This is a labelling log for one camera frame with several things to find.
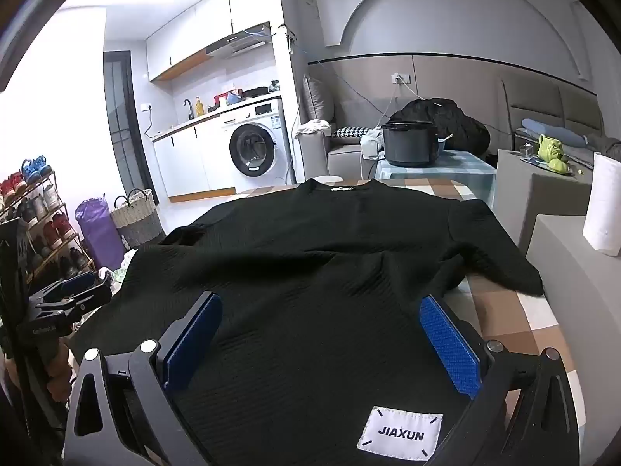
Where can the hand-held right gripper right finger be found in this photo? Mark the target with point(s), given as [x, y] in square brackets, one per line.
[451, 344]

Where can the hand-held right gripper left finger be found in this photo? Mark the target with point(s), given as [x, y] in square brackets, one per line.
[194, 340]

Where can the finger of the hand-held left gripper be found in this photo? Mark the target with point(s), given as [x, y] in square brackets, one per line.
[77, 284]
[90, 298]

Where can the black knit sweater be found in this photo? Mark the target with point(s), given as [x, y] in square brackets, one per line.
[315, 276]

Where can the person's left hand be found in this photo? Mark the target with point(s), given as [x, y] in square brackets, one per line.
[58, 374]

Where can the white green plastic bag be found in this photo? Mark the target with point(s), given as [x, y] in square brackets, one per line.
[119, 274]

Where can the wooden shoe rack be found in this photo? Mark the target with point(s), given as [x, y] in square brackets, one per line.
[63, 247]

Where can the purple bag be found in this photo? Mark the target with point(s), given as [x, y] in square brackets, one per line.
[99, 233]

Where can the checked blanket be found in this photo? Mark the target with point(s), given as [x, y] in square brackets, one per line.
[509, 310]

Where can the rows of assorted shoes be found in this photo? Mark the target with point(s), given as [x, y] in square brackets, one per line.
[36, 204]

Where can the woven basket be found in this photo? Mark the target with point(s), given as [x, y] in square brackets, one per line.
[138, 218]

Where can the grey cube table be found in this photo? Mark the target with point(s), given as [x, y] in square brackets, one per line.
[533, 199]
[572, 276]

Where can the white kitchen base cabinets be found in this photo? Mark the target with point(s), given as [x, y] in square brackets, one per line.
[184, 155]

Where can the dark glass door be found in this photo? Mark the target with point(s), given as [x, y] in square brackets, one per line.
[121, 121]

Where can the table with blue checked cloth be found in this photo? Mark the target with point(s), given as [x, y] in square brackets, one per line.
[446, 170]

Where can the white washing machine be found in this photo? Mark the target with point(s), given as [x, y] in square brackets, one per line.
[252, 150]

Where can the black round basket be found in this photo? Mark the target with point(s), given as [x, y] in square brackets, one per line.
[410, 145]

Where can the white paper towel roll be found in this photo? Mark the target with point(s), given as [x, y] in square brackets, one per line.
[601, 204]

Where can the kitchen faucet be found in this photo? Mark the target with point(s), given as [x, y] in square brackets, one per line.
[188, 107]

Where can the black jacket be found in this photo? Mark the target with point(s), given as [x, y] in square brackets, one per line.
[461, 131]

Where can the yellow bottle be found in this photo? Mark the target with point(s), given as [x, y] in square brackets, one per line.
[199, 107]

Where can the pale grey garment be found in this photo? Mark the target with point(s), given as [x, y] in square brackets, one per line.
[373, 143]

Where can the grey sofa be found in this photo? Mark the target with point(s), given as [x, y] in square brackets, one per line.
[344, 155]

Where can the green frog-shaped teapot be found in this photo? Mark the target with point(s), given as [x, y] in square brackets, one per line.
[549, 148]

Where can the houndstooth pillow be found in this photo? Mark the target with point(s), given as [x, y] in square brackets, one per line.
[351, 131]

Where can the blue pillow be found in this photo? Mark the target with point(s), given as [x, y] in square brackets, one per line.
[558, 131]

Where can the white cloth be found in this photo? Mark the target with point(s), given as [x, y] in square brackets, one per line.
[313, 127]

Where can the dark grey cloth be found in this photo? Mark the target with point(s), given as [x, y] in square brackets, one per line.
[606, 144]

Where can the black cooktop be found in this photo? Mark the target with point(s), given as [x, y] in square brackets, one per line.
[254, 92]

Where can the grey cushion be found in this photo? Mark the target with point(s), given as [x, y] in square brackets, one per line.
[318, 99]

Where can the range hood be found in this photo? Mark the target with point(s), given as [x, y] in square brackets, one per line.
[237, 43]

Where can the wall socket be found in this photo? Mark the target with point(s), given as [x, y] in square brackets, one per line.
[400, 78]

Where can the white wall cabinets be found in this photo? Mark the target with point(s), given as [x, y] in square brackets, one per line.
[194, 29]

